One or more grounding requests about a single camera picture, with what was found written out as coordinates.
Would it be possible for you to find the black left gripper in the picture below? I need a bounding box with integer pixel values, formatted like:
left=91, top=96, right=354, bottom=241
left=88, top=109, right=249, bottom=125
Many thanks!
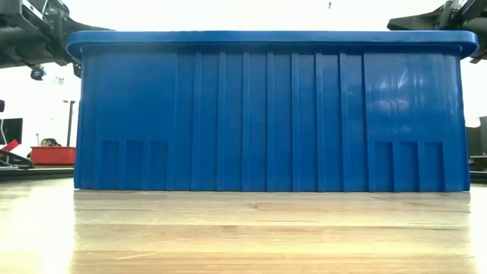
left=0, top=0, right=112, bottom=79

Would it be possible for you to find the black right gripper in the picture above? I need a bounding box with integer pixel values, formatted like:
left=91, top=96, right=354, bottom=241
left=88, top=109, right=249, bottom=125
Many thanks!
left=387, top=0, right=487, bottom=65

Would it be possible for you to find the red plastic bin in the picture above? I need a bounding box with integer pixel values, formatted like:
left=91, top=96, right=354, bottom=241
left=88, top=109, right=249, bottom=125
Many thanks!
left=30, top=146, right=77, bottom=167

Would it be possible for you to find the blue ribbed plastic bin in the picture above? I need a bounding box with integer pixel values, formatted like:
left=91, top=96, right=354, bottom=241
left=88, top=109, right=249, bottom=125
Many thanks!
left=66, top=30, right=479, bottom=193

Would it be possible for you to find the grey lamp pole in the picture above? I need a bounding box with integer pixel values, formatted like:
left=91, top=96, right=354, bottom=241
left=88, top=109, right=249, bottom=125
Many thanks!
left=62, top=99, right=77, bottom=148

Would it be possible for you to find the dark cabinet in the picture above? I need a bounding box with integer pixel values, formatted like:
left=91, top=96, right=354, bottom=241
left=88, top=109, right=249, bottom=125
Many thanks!
left=466, top=116, right=487, bottom=183

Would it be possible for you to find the black monitor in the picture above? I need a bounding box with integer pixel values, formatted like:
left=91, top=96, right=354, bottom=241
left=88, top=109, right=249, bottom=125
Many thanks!
left=0, top=117, right=24, bottom=145

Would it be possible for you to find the red and black stand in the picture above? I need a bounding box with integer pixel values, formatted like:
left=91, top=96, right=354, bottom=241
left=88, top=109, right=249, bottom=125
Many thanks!
left=0, top=139, right=36, bottom=170

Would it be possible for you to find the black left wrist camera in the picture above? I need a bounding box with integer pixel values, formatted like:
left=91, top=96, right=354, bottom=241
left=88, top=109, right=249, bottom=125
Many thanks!
left=29, top=65, right=46, bottom=81

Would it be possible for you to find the black table rail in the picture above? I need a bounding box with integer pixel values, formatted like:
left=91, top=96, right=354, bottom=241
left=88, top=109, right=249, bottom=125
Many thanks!
left=0, top=167, right=75, bottom=182

